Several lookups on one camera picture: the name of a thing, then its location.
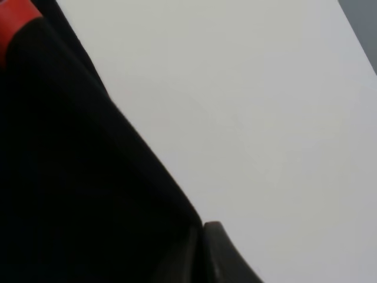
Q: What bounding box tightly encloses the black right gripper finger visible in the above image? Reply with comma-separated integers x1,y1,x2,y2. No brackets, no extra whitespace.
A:
204,222,263,283

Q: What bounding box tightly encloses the black printed t-shirt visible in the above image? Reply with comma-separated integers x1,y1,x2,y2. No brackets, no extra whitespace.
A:
1,1,206,282

